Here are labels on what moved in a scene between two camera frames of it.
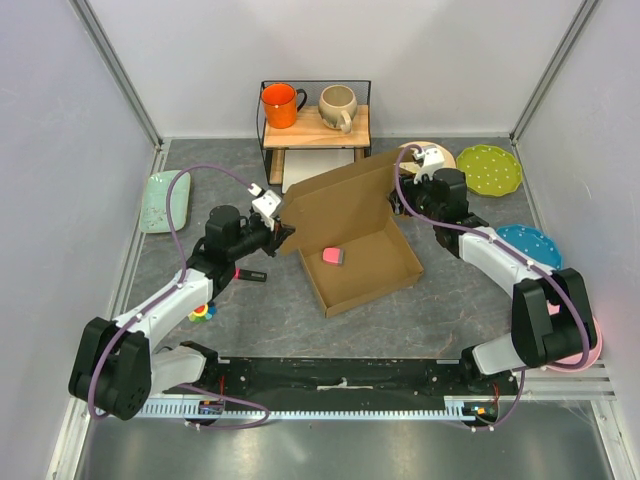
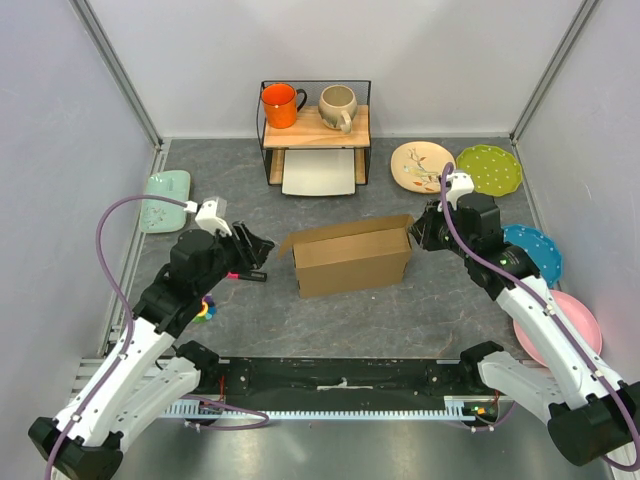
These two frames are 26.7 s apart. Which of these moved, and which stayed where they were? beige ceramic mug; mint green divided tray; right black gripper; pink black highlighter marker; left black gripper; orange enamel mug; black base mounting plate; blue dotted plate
Moved: left black gripper; right black gripper
Stayed: beige ceramic mug; orange enamel mug; black base mounting plate; mint green divided tray; blue dotted plate; pink black highlighter marker
